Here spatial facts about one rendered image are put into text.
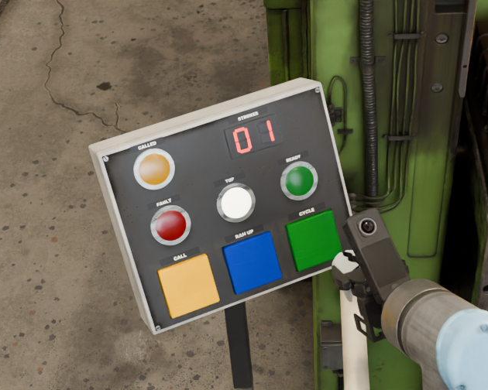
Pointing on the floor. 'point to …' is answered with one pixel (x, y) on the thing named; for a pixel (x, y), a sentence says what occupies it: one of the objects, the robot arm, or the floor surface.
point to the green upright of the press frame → (436, 11)
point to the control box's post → (238, 345)
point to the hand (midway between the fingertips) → (342, 254)
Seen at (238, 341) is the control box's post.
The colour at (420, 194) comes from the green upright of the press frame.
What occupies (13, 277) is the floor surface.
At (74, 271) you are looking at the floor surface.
